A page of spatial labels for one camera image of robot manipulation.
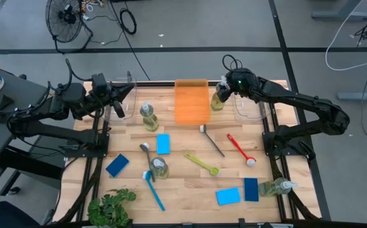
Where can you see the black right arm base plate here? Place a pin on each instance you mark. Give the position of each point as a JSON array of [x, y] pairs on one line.
[[267, 150]]

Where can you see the grey side table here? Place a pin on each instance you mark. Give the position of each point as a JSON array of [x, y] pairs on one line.
[[22, 88]]

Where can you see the clear plastic bin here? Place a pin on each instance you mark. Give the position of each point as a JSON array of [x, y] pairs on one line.
[[131, 107], [253, 114]]

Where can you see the grey desk foot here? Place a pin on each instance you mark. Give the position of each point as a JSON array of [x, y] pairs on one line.
[[341, 15], [360, 96]]

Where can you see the orange plastic bin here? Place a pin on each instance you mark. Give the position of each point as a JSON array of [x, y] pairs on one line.
[[191, 104]]

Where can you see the black aluminium table frame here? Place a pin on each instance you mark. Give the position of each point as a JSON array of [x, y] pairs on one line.
[[158, 83]]

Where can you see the green leafy plant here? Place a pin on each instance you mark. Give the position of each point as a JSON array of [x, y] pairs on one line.
[[107, 209]]

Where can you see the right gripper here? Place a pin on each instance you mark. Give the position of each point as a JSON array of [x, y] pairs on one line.
[[242, 80]]

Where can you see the red dish brush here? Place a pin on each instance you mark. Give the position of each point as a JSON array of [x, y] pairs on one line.
[[251, 162]]

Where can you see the black floor fan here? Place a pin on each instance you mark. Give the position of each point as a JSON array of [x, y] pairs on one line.
[[66, 16]]

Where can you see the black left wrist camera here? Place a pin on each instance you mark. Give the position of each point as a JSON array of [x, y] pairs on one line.
[[99, 83]]

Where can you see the dark blue sponge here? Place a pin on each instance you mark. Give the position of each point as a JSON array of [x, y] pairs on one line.
[[117, 165], [251, 189]]

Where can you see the light blue sponge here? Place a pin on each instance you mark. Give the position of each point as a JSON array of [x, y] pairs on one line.
[[163, 144], [227, 196]]

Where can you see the dark blue chair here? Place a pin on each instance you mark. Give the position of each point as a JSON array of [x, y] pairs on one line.
[[3, 217]]

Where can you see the black triangular part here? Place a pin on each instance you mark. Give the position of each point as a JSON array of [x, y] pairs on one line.
[[4, 103], [4, 116]]

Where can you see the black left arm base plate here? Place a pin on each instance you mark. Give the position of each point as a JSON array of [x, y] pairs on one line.
[[76, 153]]

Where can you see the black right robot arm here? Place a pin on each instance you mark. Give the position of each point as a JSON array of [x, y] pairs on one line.
[[297, 95]]

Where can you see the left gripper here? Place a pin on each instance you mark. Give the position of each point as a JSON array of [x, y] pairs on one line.
[[114, 94]]

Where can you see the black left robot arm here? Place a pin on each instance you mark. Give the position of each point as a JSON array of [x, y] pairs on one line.
[[38, 128]]

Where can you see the clear soap bottle yellow liquid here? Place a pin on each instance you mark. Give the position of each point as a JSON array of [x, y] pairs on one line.
[[150, 122], [272, 188], [216, 103], [159, 169]]

